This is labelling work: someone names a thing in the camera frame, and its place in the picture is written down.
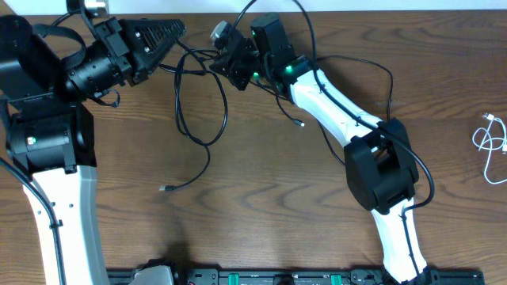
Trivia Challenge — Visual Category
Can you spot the white cable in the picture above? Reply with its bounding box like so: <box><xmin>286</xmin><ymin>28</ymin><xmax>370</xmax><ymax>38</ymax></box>
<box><xmin>471</xmin><ymin>112</ymin><xmax>507</xmax><ymax>186</ymax></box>

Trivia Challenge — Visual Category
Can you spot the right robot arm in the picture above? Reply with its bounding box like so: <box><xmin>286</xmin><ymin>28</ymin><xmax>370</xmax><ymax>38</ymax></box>
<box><xmin>210</xmin><ymin>13</ymin><xmax>429</xmax><ymax>284</ymax></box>

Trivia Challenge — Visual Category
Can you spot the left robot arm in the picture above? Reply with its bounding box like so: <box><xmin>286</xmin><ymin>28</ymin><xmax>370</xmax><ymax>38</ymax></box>
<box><xmin>1</xmin><ymin>15</ymin><xmax>186</xmax><ymax>284</ymax></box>

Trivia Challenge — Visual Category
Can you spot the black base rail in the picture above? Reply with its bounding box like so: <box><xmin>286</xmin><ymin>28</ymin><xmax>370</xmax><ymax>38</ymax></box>
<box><xmin>173</xmin><ymin>268</ymin><xmax>486</xmax><ymax>285</ymax></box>

